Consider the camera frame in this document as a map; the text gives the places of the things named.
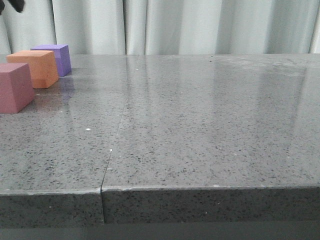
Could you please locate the orange foam cube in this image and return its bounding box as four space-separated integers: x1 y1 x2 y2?
6 50 59 89

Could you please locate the purple foam cube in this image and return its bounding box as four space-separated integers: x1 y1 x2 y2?
31 44 72 77

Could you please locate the black blurred gripper finger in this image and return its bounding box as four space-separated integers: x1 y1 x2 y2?
0 0 25 14

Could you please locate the grey-white curtain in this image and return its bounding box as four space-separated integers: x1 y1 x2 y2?
0 0 320 55

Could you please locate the pink foam cube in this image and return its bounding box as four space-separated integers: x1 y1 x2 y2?
0 63 35 114

